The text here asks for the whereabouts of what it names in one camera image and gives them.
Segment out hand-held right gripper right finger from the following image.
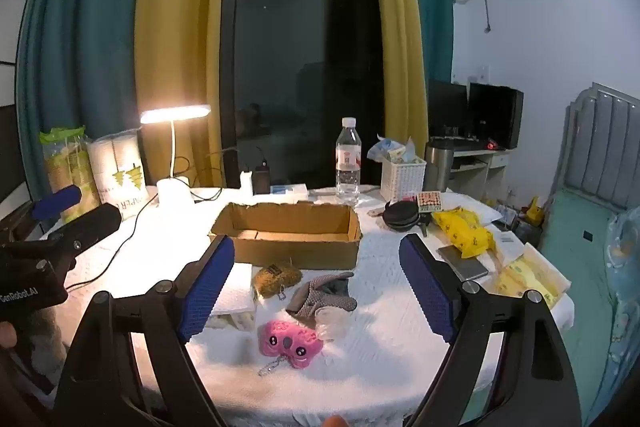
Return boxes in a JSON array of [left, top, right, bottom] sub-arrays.
[[399, 234, 584, 427]]

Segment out blue and white box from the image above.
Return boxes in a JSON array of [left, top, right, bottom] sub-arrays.
[[270, 183, 310, 200]]

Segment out long cardboard box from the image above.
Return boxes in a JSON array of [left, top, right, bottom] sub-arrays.
[[209, 201, 362, 271]]

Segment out paper towel roll pack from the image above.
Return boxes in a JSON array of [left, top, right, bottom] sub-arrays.
[[87, 129, 149, 221]]

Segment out pale yellow tissue packs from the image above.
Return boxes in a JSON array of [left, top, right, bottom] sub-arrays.
[[492, 242, 571, 309]]

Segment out blue printed blanket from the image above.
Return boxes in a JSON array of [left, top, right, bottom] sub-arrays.
[[582, 206, 640, 423]]

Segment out brown knitted pouch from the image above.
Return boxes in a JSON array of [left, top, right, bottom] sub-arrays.
[[251, 260, 304, 301]]

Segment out yellow printed packet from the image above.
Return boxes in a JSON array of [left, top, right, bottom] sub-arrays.
[[432, 208, 496, 261]]

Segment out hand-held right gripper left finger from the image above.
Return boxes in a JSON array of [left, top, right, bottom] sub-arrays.
[[52, 234, 236, 427]]

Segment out black round pouch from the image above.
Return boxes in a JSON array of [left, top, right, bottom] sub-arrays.
[[382, 200, 432, 234]]

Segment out green bed sheet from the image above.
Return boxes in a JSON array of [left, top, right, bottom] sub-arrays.
[[460, 191, 622, 425]]

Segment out green-lidded snack jar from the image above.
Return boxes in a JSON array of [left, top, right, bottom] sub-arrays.
[[39, 125, 101, 219]]

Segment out grey knit glove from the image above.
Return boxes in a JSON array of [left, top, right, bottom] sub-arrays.
[[285, 271, 359, 322]]

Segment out grey flat notebook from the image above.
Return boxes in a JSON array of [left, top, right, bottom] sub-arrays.
[[437, 245, 489, 282]]

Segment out white desk lamp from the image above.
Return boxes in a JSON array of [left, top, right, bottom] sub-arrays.
[[139, 104, 211, 208]]

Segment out yellow curtain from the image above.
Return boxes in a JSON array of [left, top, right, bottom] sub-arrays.
[[133, 0, 242, 188], [367, 0, 430, 158]]

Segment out dark glass window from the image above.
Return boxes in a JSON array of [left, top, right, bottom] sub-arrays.
[[219, 0, 402, 191]]

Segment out bundle of pastel packets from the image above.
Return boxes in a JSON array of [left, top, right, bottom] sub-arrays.
[[367, 133, 419, 164]]

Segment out white woven basket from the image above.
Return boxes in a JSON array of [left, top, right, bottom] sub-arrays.
[[380, 154, 428, 203]]

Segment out black lamp cable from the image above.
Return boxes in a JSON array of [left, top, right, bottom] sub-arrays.
[[65, 147, 261, 294]]

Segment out pink plush toy keychain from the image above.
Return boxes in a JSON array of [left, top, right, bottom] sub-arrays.
[[256, 319, 325, 379]]

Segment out patterned small card pack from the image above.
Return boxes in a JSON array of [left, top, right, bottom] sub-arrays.
[[417, 190, 444, 214]]

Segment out clear fluffy plastic ball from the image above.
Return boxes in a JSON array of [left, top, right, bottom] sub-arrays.
[[313, 306, 354, 342]]

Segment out white computer desk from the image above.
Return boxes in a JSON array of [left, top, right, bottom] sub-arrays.
[[449, 141, 512, 208]]

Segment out clear water bottle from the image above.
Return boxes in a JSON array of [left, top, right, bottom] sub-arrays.
[[334, 117, 362, 207]]

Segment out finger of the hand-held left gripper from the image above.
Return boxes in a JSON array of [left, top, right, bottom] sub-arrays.
[[31, 184, 84, 221], [46, 203, 123, 254]]

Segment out stainless steel cup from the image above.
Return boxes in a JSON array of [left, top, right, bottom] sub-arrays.
[[424, 137, 455, 193]]

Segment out black monitor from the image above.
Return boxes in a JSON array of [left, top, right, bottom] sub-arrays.
[[427, 79, 471, 138]]

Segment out black power adapter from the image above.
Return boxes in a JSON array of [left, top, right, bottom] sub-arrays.
[[252, 164, 271, 196]]

